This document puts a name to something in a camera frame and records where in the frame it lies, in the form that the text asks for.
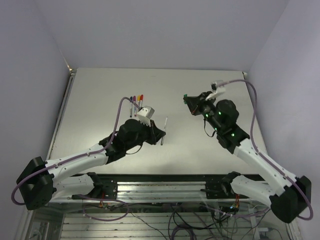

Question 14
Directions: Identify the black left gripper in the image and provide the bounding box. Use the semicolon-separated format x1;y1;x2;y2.
125;117;166;150

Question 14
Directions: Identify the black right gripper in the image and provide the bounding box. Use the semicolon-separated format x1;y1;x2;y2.
184;91;223;133

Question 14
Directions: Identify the white pen green end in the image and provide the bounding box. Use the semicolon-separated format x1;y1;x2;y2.
160;116;169;146

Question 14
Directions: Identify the green pen cap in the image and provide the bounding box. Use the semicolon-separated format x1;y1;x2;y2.
183;94;188;105

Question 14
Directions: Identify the white pen blue tip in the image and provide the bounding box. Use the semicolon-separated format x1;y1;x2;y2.
129;100;133;118

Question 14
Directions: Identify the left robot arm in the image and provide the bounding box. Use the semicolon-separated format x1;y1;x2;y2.
15;119;166;210

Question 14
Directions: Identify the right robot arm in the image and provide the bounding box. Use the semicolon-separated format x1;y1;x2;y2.
155;92;311;223

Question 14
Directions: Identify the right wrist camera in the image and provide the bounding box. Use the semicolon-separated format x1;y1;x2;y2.
205;80;226;101

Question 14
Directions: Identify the aluminium frame rail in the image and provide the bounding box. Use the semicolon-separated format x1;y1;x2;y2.
35;176;275;207

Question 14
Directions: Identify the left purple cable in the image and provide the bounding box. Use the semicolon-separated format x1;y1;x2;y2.
11;96;142;206

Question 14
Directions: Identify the purple cable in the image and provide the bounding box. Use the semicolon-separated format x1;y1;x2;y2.
11;96;142;206
217;79;314;221

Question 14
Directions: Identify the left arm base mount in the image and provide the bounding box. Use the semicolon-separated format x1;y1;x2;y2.
71;172;118;200

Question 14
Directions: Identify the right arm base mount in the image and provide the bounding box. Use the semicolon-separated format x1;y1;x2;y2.
200;171;242;199

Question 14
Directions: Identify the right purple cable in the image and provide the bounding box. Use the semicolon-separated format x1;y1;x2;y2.
217;79;314;221

